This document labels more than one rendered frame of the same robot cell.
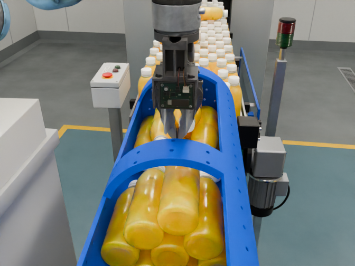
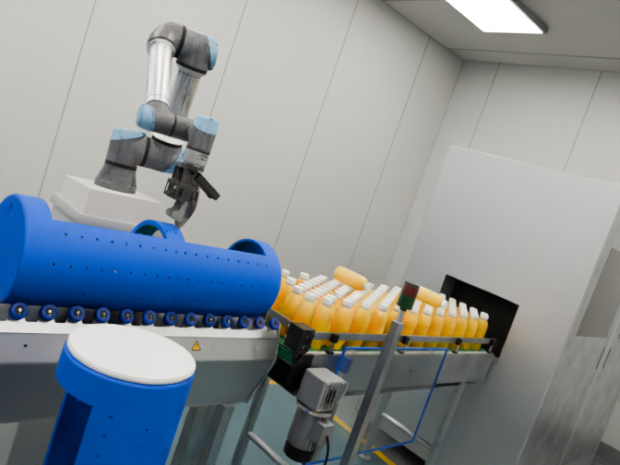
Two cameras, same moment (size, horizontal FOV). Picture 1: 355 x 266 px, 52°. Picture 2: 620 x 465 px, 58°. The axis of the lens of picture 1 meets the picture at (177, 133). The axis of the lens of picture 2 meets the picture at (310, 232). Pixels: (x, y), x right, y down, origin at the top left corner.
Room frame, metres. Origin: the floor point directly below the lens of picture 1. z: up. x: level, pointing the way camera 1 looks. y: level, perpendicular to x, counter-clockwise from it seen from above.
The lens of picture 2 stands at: (-0.52, -1.42, 1.52)
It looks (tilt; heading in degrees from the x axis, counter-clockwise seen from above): 6 degrees down; 39
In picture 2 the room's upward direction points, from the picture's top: 19 degrees clockwise
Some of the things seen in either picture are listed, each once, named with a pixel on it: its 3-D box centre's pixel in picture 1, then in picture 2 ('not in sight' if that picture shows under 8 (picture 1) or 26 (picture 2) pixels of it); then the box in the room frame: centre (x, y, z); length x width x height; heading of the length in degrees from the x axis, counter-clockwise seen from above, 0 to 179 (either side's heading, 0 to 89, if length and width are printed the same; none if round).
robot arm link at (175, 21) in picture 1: (178, 16); (196, 159); (0.57, 0.00, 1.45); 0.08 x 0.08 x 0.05
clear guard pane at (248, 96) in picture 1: (243, 117); (383, 400); (1.65, -0.34, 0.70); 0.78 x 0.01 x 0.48; 176
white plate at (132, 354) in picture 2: not in sight; (133, 351); (0.22, -0.45, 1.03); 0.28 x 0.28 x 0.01
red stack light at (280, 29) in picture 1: (286, 26); (410, 290); (1.40, -0.42, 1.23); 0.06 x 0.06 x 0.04
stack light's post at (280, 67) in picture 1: (264, 171); (351, 451); (1.40, -0.42, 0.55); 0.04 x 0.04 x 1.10; 86
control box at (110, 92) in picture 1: (111, 84); not in sight; (1.26, 0.25, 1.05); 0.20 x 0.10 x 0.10; 176
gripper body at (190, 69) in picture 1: (176, 68); (185, 183); (0.56, 0.00, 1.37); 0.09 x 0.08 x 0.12; 176
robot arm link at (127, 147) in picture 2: not in sight; (127, 146); (0.62, 0.47, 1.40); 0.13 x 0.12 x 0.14; 159
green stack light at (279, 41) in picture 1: (284, 38); (406, 301); (1.40, -0.42, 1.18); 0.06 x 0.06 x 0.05
